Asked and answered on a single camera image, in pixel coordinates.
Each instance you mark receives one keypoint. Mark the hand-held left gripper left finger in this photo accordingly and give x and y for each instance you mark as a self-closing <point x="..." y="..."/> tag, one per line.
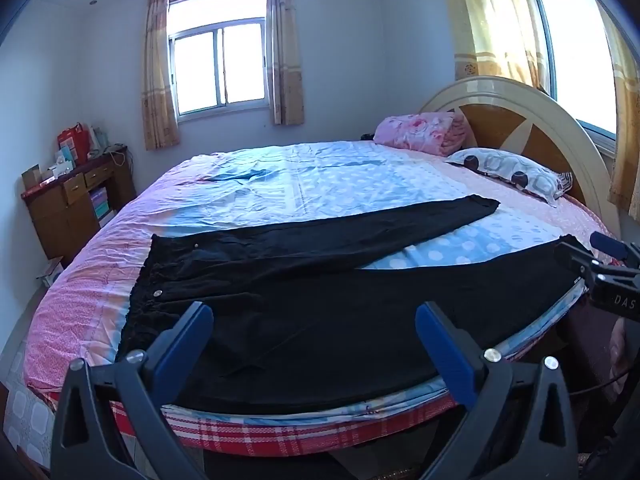
<point x="186" y="342"/>

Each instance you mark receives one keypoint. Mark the patterned pillow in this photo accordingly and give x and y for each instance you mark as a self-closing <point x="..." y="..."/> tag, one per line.
<point x="510" y="170"/>

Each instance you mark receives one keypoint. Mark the cream and wood headboard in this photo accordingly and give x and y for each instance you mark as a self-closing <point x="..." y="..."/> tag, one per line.
<point x="550" y="132"/>

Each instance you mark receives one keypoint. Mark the beige patterned curtain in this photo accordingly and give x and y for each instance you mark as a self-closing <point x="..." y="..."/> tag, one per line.
<point x="159" y="70"/>
<point x="285" y="45"/>

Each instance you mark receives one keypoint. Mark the window behind headboard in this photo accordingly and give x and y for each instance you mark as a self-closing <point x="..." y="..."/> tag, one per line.
<point x="575" y="45"/>

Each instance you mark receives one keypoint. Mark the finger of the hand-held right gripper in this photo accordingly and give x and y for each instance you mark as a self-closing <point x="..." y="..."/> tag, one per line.
<point x="572" y="255"/>
<point x="610" y="246"/>

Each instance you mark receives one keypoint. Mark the pink floral quilt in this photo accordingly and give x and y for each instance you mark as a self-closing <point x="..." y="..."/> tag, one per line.
<point x="420" y="130"/>

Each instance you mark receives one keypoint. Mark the yellow patterned curtain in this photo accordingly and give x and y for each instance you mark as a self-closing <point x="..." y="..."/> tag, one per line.
<point x="492" y="15"/>
<point x="627" y="125"/>

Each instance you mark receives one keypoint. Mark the sliding window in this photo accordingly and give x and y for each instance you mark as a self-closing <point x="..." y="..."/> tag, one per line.
<point x="220" y="55"/>

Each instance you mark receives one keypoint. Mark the stack of teal boxes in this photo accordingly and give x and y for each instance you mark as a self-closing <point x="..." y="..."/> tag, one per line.
<point x="101" y="204"/>

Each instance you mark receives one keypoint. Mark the red bag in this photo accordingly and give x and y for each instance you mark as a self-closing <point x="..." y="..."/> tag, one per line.
<point x="73" y="142"/>

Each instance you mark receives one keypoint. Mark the black pants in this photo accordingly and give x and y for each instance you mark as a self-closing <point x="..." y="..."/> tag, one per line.
<point x="325" y="310"/>

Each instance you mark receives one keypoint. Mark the wooden desk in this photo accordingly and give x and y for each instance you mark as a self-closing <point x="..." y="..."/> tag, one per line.
<point x="60" y="215"/>

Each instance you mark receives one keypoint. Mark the round bed with dotted sheet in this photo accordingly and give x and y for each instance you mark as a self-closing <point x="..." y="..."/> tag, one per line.
<point x="325" y="175"/>

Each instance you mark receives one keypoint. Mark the box with white lid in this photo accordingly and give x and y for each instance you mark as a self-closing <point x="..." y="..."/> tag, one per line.
<point x="50" y="272"/>

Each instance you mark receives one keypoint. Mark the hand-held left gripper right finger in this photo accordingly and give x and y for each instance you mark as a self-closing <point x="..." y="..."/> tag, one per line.
<point x="447" y="355"/>

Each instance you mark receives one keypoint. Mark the cardboard box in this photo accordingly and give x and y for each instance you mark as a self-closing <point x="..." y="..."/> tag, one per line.
<point x="34" y="176"/>

